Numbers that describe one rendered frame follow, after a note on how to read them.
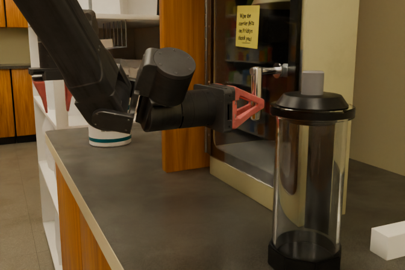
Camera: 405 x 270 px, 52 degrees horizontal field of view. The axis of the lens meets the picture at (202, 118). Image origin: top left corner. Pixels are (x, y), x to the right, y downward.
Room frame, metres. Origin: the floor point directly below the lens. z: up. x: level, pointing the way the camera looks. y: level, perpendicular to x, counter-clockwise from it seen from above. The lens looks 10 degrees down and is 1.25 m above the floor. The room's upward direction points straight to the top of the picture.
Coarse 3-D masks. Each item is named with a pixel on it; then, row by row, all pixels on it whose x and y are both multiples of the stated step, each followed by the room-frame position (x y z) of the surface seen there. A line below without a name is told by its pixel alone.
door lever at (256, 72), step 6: (258, 66) 0.67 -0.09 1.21; (276, 66) 0.69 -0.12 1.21; (252, 72) 0.67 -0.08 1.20; (258, 72) 0.67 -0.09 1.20; (264, 72) 0.67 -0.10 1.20; (270, 72) 0.68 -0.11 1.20; (276, 72) 0.69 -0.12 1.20; (252, 78) 0.67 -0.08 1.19; (258, 78) 0.67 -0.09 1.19; (252, 84) 0.67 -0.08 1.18; (258, 84) 0.67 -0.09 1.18; (252, 90) 0.67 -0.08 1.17; (258, 90) 0.67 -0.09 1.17; (258, 96) 0.67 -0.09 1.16; (252, 102) 0.67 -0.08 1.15; (258, 114) 0.67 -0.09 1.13; (252, 120) 0.67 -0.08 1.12; (258, 120) 0.67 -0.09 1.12
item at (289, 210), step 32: (288, 128) 0.50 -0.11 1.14; (320, 128) 0.49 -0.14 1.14; (288, 160) 0.50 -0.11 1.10; (320, 160) 0.49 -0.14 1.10; (288, 192) 0.50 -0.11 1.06; (320, 192) 0.49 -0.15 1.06; (288, 224) 0.50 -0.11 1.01; (320, 224) 0.49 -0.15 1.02; (288, 256) 0.50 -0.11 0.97; (320, 256) 0.49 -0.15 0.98
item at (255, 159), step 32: (224, 0) 0.86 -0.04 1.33; (256, 0) 0.76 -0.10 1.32; (288, 0) 0.67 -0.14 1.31; (224, 32) 0.86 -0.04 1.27; (288, 32) 0.67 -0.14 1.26; (224, 64) 0.86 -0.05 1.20; (256, 64) 0.75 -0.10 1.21; (288, 64) 0.67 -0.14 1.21; (256, 128) 0.75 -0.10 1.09; (224, 160) 0.85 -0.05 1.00; (256, 160) 0.74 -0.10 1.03
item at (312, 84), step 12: (312, 72) 0.52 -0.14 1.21; (312, 84) 0.52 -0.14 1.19; (288, 96) 0.52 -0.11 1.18; (300, 96) 0.50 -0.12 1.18; (312, 96) 0.50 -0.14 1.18; (324, 96) 0.50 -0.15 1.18; (336, 96) 0.51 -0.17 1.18; (300, 108) 0.49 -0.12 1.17; (312, 108) 0.49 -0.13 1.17; (324, 108) 0.49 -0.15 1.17; (336, 108) 0.49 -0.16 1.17
